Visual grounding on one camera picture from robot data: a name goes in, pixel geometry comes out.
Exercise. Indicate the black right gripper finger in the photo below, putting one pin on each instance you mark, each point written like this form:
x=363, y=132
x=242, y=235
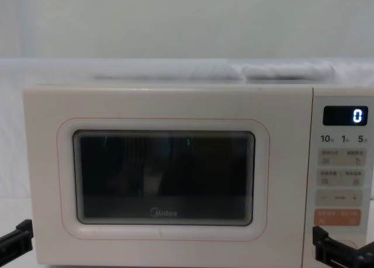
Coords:
x=369, y=254
x=322, y=244

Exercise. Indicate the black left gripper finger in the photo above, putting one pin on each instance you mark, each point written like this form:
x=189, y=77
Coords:
x=20, y=238

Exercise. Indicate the microwave control panel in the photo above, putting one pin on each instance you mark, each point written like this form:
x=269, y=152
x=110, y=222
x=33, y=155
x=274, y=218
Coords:
x=339, y=189

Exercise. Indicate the cream microwave oven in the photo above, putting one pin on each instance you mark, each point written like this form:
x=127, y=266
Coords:
x=175, y=104

